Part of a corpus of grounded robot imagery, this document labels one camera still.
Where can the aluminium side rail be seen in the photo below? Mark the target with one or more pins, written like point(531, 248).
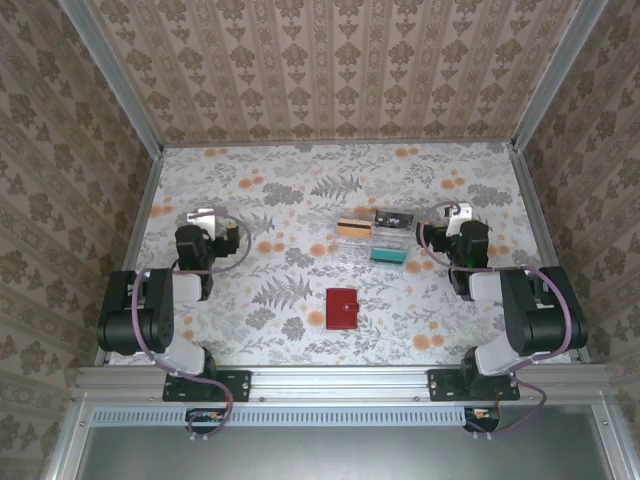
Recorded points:
point(532, 200)
point(144, 200)

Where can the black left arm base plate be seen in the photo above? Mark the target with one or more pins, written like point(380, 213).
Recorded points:
point(235, 385)

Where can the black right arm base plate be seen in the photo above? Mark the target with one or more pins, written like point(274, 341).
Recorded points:
point(445, 385)

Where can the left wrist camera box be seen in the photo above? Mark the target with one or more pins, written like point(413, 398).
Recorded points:
point(200, 217)

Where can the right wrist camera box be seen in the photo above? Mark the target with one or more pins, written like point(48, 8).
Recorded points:
point(462, 212)

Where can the clear acrylic card organizer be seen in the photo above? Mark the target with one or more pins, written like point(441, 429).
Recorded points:
point(385, 240)

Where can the black connector box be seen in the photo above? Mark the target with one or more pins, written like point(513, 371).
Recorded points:
point(487, 422)
point(205, 422)

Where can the grey metal sheet panel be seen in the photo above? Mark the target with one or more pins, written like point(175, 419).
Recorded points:
point(325, 455)

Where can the aluminium back edge strip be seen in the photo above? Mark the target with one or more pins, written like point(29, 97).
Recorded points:
point(340, 143)

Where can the red leather card holder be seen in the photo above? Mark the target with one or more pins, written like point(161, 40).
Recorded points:
point(342, 310)

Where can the black VIP card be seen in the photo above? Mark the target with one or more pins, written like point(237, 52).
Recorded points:
point(395, 219)

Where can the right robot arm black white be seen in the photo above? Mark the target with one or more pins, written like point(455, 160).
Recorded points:
point(545, 320)

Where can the aluminium corner post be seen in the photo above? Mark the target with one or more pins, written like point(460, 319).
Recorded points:
point(120, 80)
point(555, 75)

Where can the aluminium front frame rail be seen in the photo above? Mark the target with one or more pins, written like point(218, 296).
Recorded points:
point(340, 382)

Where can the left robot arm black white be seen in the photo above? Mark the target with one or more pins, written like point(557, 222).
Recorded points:
point(135, 320)

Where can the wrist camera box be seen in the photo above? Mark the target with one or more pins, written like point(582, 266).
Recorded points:
point(462, 212)
point(200, 217)

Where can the gold card with magnetic stripe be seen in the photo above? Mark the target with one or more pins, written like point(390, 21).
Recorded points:
point(352, 230)

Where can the teal card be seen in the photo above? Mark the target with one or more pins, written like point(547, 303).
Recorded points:
point(389, 256)

